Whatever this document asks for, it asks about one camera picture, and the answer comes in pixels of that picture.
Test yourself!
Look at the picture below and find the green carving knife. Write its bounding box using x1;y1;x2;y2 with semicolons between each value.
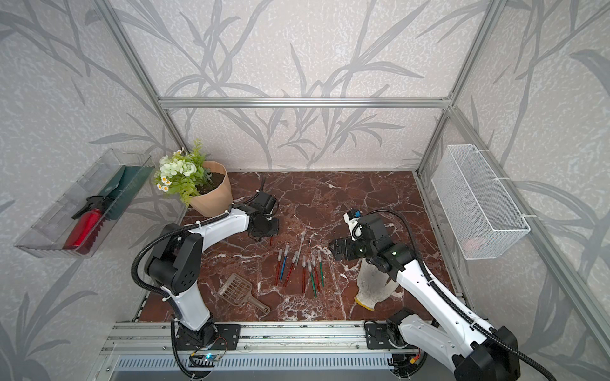
306;260;318;298
318;251;325;288

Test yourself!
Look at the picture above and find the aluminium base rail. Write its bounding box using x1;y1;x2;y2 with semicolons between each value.
97;320;501;356

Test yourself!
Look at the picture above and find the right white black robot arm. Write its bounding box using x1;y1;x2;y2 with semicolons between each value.
329;209;555;380

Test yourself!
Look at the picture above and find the green garden trowel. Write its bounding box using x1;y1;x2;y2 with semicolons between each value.
98;166;154;221

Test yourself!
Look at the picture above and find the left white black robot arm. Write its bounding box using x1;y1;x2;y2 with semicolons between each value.
130;190;279;333

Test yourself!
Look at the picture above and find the artificial white flower plant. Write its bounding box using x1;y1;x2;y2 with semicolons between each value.
153;139;214;206

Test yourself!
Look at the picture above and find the red spray bottle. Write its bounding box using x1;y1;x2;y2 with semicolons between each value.
63;195;114;255

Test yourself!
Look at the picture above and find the clear plastic wall tray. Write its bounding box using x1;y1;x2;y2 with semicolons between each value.
15;149;154;258

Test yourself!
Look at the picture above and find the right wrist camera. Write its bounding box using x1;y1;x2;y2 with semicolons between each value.
343;209;362;241

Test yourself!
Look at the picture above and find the white wire mesh basket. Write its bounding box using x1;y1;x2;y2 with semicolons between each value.
431;144;531;260

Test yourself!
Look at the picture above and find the terracotta flower pot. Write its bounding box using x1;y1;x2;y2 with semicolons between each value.
190;160;233;217

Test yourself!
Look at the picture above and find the small circuit board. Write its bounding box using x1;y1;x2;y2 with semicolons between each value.
188;352;225;368

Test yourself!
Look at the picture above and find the silver carving knife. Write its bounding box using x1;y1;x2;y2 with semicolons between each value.
293;231;307;266

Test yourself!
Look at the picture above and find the brown plastic scoop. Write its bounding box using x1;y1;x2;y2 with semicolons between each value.
219;273;271;316

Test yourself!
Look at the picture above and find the white work glove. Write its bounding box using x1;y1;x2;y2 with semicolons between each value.
354;259;399;311

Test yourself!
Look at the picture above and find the green carving knife left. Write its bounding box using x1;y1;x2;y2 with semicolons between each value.
306;260;318;298

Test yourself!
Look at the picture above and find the green carving knife right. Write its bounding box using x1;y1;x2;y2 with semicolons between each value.
318;251;325;288

